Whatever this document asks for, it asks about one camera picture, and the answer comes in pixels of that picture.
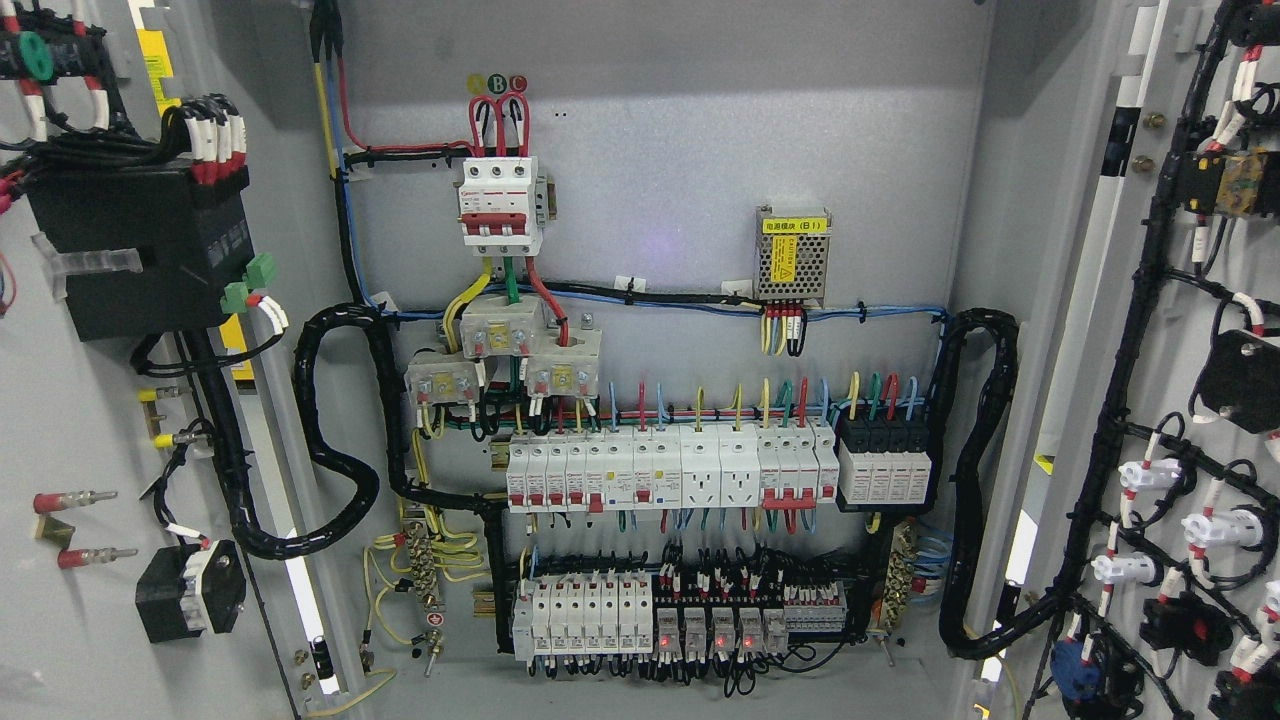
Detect grey cabinet door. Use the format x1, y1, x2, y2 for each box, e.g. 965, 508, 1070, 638
946, 1, 1277, 719
1, 1, 344, 719

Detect relay and terminal row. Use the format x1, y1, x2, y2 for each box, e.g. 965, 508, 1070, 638
652, 561, 849, 669

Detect grey current transformers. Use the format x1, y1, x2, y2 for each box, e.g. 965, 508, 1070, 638
404, 293, 602, 413

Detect white lower breaker row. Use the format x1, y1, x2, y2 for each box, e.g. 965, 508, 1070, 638
512, 571, 657, 664

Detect left brass ground bar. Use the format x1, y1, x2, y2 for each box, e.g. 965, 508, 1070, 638
404, 519, 445, 678

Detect black left cable conduit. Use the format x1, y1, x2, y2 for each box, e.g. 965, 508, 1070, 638
230, 304, 511, 656

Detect black cable conduit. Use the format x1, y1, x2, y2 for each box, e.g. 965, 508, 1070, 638
938, 307, 1061, 661
230, 304, 511, 656

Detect black right cable conduit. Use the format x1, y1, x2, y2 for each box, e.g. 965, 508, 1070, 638
938, 307, 1061, 661

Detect white red main breaker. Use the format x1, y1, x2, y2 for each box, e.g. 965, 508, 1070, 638
458, 156, 550, 258

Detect metal mesh power supply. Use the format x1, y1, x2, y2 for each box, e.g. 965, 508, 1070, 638
755, 204, 832, 307

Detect black white surge protector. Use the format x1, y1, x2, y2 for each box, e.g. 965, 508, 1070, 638
837, 416, 936, 514

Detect black digital power meter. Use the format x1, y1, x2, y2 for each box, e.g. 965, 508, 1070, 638
27, 160, 253, 341

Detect brass ground terminal bar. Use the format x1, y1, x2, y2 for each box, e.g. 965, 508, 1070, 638
868, 518, 916, 667

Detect white sockets and breakers row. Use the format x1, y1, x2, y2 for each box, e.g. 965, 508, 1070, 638
506, 421, 838, 512

